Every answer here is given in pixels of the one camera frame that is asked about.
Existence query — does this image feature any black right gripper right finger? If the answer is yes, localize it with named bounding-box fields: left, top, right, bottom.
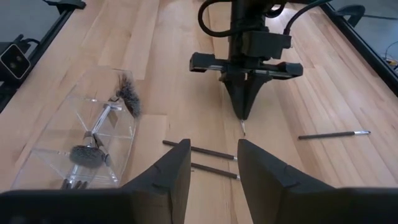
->
left=237, top=138, right=343, bottom=224

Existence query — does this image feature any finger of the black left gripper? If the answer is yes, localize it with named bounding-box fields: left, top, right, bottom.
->
left=222, top=74, right=246, bottom=120
left=244, top=74, right=273, bottom=120

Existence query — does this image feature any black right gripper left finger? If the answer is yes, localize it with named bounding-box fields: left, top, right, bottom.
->
left=121, top=138, right=192, bottom=224

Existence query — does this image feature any brown fan makeup brush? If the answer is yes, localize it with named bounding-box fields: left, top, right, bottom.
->
left=83, top=72, right=143, bottom=141

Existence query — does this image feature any fluffy silver-ferrule makeup brush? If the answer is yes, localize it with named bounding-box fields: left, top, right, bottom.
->
left=68, top=130, right=110, bottom=170

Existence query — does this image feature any clear acrylic organizer container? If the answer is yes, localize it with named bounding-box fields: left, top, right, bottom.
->
left=11, top=67, right=139, bottom=191

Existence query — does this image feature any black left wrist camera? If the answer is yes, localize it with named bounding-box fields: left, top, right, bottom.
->
left=242, top=29, right=293, bottom=60

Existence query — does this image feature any table-level camera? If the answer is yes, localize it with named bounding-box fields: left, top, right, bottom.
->
left=0, top=42, right=32, bottom=80

